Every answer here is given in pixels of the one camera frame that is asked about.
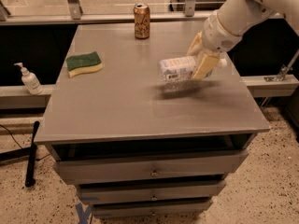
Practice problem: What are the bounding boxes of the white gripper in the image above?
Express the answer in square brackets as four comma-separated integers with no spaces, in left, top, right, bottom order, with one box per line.
[186,10,241,80]

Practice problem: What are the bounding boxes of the blue plastic water bottle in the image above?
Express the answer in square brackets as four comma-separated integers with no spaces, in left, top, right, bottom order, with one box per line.
[159,56,227,83]

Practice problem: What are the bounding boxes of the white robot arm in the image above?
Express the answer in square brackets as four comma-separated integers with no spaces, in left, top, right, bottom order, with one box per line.
[187,0,299,80]

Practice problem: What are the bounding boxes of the orange soda can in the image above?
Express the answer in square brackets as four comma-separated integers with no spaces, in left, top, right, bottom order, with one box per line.
[134,3,150,39]

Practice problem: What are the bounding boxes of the white pump dispenser bottle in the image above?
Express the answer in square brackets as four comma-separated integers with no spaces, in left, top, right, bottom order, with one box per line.
[15,63,43,95]

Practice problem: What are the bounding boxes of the green yellow sponge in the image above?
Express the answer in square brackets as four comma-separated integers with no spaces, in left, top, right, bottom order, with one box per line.
[65,51,103,77]

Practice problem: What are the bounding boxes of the grey drawer cabinet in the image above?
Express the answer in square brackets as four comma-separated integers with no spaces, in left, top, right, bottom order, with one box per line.
[34,20,271,220]

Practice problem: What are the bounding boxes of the middle grey drawer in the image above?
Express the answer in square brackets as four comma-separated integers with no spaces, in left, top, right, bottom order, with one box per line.
[77,180,226,204]

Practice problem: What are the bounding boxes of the grey drawer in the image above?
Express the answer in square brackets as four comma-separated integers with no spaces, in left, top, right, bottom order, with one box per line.
[92,198,212,218]
[77,180,226,204]
[53,149,249,185]

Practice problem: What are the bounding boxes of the bottom grey drawer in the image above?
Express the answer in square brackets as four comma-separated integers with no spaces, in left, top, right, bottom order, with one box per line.
[92,198,212,218]

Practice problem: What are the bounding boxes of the top grey drawer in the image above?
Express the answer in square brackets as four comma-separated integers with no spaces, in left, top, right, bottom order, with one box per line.
[53,149,249,185]

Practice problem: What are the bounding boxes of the black stand leg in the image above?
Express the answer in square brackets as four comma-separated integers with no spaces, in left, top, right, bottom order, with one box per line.
[0,121,39,188]

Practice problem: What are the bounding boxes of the metal bracket on ledge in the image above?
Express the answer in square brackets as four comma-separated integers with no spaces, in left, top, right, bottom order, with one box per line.
[264,49,299,82]

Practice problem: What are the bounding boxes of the metal railing frame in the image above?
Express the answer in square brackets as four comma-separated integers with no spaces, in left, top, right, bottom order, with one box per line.
[0,0,299,26]

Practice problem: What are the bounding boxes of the black cable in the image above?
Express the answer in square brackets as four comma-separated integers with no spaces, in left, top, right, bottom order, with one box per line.
[0,123,50,162]

